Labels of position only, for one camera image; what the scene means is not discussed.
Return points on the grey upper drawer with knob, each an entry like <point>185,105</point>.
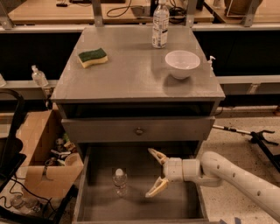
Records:
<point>138,130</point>

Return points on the grey wooden drawer cabinet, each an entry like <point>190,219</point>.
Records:
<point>134,83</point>

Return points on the small white pump dispenser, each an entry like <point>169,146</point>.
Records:
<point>211,61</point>

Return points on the open grey middle drawer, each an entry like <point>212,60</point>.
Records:
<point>98,202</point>

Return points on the cardboard box with clutter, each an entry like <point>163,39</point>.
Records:
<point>38,134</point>

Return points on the tall clear labelled bottle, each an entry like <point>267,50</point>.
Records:
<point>160,25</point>

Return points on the wooden desk behind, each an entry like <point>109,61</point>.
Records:
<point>58,12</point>

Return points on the green and yellow sponge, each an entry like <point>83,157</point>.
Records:
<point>92,57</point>

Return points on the small pump bottle left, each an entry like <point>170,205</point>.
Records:
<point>38,77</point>

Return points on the black chair frame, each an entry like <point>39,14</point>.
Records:
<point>10,147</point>

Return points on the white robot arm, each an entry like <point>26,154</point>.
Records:
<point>210,170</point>

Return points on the small clear water bottle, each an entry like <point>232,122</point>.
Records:
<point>120,181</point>

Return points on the white ceramic bowl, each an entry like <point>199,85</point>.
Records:
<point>181,64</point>

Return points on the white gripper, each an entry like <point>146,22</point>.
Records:
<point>173,170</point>

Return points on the black stand with metal pole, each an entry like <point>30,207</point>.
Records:
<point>259,139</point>

